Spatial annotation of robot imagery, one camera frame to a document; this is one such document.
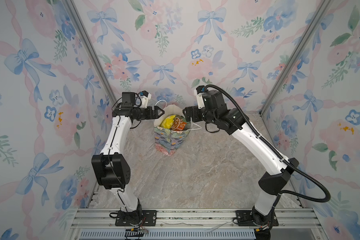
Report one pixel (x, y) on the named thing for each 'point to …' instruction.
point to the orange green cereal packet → (178, 123)
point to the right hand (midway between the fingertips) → (191, 108)
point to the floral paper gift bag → (169, 141)
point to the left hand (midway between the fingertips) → (158, 111)
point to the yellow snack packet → (167, 122)
